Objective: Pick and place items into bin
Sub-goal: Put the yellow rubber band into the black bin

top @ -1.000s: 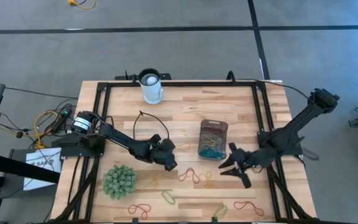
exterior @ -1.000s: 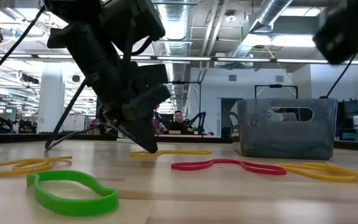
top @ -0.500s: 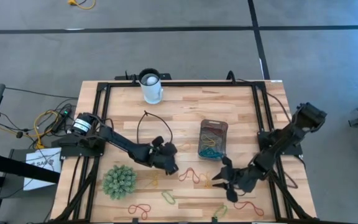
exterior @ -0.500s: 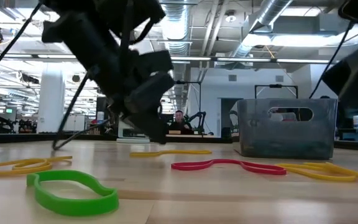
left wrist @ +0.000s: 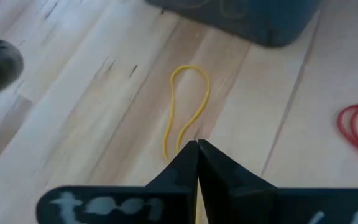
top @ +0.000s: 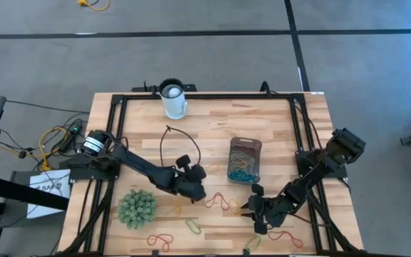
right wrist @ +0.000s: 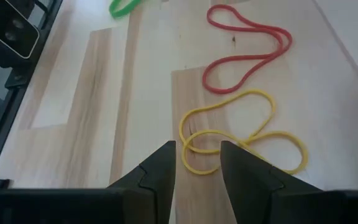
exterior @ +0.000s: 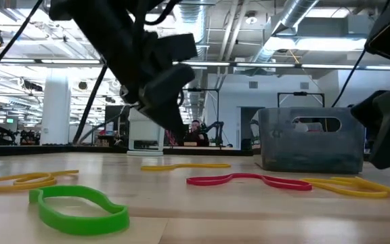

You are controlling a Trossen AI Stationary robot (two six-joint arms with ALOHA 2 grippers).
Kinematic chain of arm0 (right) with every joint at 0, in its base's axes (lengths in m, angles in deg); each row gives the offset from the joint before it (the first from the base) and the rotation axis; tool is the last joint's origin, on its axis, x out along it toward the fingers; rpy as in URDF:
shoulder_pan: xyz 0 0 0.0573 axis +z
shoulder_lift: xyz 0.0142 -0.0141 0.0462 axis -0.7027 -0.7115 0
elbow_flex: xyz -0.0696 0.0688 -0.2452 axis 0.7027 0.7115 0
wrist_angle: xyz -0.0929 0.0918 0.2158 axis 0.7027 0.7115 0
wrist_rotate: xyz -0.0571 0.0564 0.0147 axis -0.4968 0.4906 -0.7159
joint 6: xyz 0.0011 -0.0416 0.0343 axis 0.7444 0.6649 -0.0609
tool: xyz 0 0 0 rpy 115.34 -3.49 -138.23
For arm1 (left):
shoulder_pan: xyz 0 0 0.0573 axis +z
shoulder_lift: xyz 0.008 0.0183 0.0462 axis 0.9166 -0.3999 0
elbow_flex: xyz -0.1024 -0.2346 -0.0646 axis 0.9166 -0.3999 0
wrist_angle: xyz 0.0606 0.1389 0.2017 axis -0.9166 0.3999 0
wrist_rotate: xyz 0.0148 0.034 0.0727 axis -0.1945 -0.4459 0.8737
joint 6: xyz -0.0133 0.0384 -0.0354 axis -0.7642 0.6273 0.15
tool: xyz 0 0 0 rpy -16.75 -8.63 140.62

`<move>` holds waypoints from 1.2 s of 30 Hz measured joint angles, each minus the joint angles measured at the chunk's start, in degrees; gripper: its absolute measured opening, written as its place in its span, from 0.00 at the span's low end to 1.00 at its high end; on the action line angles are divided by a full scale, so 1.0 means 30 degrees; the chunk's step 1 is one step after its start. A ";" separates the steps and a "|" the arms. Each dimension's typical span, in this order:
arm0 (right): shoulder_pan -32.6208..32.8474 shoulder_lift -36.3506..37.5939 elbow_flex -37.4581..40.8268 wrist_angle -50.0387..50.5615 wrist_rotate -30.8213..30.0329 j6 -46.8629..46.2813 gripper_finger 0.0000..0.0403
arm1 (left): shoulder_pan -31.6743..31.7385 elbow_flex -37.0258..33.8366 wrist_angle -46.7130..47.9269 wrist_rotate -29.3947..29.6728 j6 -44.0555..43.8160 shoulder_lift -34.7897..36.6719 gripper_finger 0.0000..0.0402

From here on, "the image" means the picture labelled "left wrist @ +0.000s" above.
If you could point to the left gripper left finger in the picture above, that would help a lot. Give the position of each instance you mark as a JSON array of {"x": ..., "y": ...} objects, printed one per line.
[{"x": 166, "y": 199}]

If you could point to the grey-brown plastic bin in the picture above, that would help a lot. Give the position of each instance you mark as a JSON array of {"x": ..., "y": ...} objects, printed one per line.
[{"x": 259, "y": 21}]

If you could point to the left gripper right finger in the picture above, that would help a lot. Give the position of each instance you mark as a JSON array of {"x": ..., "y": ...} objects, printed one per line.
[{"x": 244, "y": 202}]

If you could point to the yellow rubber band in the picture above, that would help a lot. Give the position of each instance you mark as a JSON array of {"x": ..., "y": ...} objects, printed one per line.
[{"x": 190, "y": 66}]

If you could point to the red rubber band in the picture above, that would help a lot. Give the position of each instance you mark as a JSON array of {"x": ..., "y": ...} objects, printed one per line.
[{"x": 340, "y": 123}]

